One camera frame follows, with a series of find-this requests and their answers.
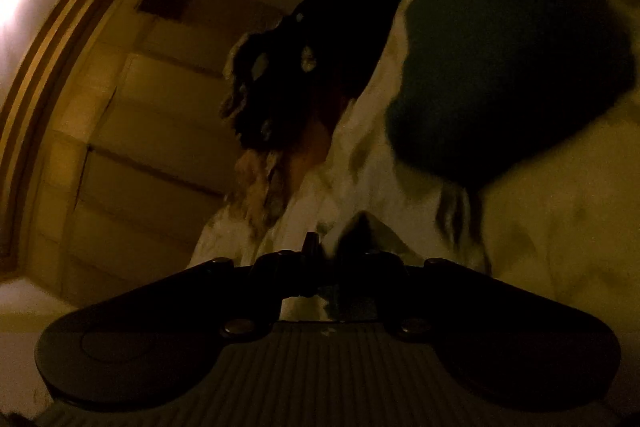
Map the dark clothes pile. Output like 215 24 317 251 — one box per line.
220 0 401 153

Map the patterned yellow black blanket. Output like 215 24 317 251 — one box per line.
230 150 296 241

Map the floral white bed quilt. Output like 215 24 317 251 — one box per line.
187 0 639 346

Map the dark folded cloth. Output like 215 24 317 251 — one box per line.
385 0 637 188

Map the wooden wardrobe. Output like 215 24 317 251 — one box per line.
1 0 299 305

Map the pale blue towel cloth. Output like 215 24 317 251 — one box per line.
278 210 402 323

